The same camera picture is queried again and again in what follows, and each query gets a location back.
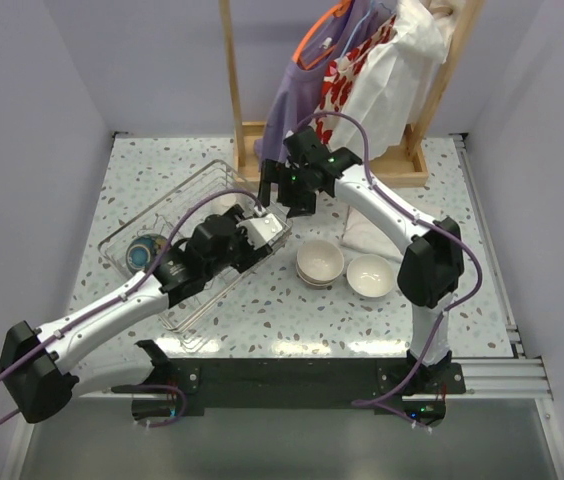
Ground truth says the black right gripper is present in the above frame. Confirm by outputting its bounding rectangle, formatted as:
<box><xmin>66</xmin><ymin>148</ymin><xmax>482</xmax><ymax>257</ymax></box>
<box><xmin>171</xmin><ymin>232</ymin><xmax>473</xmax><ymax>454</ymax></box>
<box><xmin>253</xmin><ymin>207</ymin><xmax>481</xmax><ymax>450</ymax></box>
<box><xmin>255</xmin><ymin>159</ymin><xmax>316</xmax><ymax>219</ymax></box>

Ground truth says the beige bowl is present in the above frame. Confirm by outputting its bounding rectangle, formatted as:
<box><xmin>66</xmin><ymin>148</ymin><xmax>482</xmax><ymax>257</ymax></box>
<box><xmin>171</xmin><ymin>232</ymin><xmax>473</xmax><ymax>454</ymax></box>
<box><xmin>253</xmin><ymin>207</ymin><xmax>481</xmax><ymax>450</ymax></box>
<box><xmin>296</xmin><ymin>240</ymin><xmax>345</xmax><ymax>282</ymax></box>

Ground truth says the white ribbed bowl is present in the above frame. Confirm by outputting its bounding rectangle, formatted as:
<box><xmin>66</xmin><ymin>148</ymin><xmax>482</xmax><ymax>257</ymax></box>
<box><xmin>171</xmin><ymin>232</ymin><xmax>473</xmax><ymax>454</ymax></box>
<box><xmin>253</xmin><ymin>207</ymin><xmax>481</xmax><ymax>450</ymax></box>
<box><xmin>346</xmin><ymin>254</ymin><xmax>396</xmax><ymax>298</ymax></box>

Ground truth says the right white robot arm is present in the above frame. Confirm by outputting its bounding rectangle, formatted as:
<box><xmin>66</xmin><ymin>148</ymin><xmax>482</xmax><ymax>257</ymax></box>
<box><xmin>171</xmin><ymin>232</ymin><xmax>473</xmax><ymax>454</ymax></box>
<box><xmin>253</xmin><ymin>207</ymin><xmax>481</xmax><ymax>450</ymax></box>
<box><xmin>258</xmin><ymin>127</ymin><xmax>464</xmax><ymax>393</ymax></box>

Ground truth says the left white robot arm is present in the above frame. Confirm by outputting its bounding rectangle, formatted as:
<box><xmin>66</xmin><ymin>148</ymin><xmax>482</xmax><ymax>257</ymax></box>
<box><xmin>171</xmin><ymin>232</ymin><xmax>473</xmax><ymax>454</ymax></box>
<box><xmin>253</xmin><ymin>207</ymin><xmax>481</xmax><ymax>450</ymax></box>
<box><xmin>0</xmin><ymin>205</ymin><xmax>284</xmax><ymax>424</ymax></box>

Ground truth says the wooden clothes rack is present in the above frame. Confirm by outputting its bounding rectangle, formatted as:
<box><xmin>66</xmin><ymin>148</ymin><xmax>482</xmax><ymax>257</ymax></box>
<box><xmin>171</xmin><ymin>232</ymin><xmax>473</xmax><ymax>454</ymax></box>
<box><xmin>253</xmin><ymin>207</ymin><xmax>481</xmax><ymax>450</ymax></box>
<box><xmin>219</xmin><ymin>0</ymin><xmax>488</xmax><ymax>194</ymax></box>

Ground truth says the purple shirt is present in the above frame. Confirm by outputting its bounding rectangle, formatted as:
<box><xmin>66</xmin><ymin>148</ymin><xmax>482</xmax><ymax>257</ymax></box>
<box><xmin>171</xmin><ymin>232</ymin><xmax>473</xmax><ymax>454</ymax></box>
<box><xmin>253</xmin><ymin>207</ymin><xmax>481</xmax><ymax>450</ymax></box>
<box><xmin>254</xmin><ymin>0</ymin><xmax>388</xmax><ymax>166</ymax></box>

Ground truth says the blue floral bowl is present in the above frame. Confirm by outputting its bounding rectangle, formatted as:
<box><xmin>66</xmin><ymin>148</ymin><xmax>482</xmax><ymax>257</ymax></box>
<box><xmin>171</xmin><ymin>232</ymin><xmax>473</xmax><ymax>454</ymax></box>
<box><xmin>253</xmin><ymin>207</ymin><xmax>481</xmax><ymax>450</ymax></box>
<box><xmin>125</xmin><ymin>234</ymin><xmax>167</xmax><ymax>274</ymax></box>

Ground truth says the folded white cloth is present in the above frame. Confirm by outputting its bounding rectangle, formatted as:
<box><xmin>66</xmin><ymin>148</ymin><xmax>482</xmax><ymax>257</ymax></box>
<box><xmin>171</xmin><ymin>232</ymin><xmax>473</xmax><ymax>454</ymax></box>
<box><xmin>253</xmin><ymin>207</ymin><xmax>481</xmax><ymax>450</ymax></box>
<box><xmin>340</xmin><ymin>207</ymin><xmax>402</xmax><ymax>261</ymax></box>

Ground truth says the red white floral garment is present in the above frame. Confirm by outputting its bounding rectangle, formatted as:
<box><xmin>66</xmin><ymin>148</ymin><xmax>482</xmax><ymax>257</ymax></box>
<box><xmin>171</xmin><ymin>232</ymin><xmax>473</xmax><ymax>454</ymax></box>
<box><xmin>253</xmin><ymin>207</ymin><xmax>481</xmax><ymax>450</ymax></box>
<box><xmin>311</xmin><ymin>14</ymin><xmax>396</xmax><ymax>150</ymax></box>

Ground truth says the white hanging garment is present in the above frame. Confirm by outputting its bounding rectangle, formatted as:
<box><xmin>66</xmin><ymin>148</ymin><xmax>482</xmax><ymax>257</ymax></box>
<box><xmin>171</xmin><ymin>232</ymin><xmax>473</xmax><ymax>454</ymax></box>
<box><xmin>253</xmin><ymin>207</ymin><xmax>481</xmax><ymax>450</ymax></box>
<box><xmin>351</xmin><ymin>1</ymin><xmax>465</xmax><ymax>159</ymax></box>

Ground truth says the orange hanger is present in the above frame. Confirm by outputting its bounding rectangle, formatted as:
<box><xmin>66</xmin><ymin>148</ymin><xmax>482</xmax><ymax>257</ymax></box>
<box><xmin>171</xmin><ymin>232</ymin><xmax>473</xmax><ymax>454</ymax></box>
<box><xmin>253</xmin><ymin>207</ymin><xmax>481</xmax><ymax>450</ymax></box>
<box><xmin>293</xmin><ymin>0</ymin><xmax>356</xmax><ymax>71</ymax></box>

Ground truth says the blue hanger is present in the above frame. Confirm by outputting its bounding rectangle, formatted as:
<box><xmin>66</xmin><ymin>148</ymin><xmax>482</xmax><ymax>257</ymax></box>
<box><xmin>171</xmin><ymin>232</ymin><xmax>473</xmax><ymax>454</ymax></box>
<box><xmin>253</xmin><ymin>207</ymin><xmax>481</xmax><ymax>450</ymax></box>
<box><xmin>335</xmin><ymin>0</ymin><xmax>396</xmax><ymax>58</ymax></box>

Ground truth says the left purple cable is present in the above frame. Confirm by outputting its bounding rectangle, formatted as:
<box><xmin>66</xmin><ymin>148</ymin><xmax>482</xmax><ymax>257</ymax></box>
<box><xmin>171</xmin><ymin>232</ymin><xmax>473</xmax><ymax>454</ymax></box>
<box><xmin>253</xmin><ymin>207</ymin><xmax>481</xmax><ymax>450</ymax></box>
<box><xmin>0</xmin><ymin>189</ymin><xmax>268</xmax><ymax>451</ymax></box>

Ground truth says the purple cable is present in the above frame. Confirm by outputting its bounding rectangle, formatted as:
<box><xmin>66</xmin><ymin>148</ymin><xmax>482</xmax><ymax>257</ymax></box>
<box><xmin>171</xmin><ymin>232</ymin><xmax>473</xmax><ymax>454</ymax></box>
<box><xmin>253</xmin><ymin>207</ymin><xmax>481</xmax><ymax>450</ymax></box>
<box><xmin>0</xmin><ymin>189</ymin><xmax>268</xmax><ymax>451</ymax></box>
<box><xmin>294</xmin><ymin>112</ymin><xmax>483</xmax><ymax>416</ymax></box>

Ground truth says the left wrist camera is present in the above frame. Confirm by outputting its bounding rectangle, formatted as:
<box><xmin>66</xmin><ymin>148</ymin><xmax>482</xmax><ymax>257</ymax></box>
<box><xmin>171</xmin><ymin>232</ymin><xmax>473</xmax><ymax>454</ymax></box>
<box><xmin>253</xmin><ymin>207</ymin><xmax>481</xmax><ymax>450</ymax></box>
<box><xmin>239</xmin><ymin>213</ymin><xmax>283</xmax><ymax>249</ymax></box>

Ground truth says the wire dish rack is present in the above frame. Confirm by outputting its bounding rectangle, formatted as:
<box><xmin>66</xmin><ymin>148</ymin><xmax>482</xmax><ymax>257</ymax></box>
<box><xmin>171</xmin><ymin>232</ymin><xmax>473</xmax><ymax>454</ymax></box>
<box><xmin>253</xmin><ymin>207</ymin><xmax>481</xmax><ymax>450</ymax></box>
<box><xmin>98</xmin><ymin>160</ymin><xmax>291</xmax><ymax>334</ymax></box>

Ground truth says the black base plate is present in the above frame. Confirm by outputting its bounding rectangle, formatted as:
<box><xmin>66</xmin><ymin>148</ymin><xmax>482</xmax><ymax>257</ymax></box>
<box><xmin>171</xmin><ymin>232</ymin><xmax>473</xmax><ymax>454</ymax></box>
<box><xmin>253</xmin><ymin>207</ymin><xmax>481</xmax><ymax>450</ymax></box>
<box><xmin>129</xmin><ymin>357</ymin><xmax>466</xmax><ymax>421</ymax></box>

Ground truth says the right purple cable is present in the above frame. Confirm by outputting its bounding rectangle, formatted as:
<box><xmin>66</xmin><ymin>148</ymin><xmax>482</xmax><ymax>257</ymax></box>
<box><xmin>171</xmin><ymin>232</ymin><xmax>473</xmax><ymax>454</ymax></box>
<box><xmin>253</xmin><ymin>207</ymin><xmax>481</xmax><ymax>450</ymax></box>
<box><xmin>294</xmin><ymin>112</ymin><xmax>483</xmax><ymax>416</ymax></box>

